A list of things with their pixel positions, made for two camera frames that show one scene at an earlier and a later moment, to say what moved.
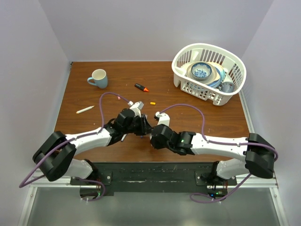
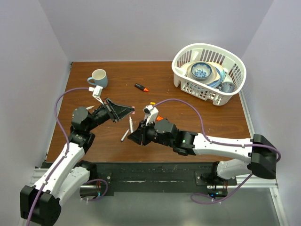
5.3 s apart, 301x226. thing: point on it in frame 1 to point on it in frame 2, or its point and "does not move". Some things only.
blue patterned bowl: [201, 71] does not move
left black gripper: [145, 127] to [116, 112]
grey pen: [123, 137] does not move
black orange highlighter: [141, 87] does not move
